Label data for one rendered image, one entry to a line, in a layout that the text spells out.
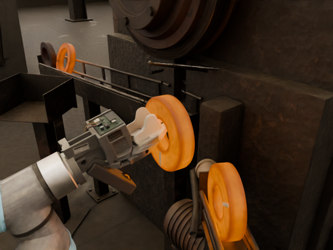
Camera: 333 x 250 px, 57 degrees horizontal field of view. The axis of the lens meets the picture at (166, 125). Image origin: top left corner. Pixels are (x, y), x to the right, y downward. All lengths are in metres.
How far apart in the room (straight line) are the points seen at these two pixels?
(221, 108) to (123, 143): 0.34
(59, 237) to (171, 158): 0.24
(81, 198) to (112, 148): 1.27
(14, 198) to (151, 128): 0.26
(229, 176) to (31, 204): 0.34
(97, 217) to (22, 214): 1.13
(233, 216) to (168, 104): 0.23
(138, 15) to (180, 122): 0.39
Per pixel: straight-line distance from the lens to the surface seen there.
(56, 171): 0.54
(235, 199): 0.58
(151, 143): 0.58
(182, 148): 0.57
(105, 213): 1.68
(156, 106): 0.61
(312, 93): 0.78
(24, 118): 1.34
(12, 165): 2.22
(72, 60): 1.73
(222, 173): 0.60
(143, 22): 0.85
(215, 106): 0.83
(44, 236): 0.59
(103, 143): 0.53
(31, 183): 0.55
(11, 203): 0.55
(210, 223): 0.64
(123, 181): 0.61
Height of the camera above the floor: 1.13
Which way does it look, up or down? 27 degrees down
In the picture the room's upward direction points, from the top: straight up
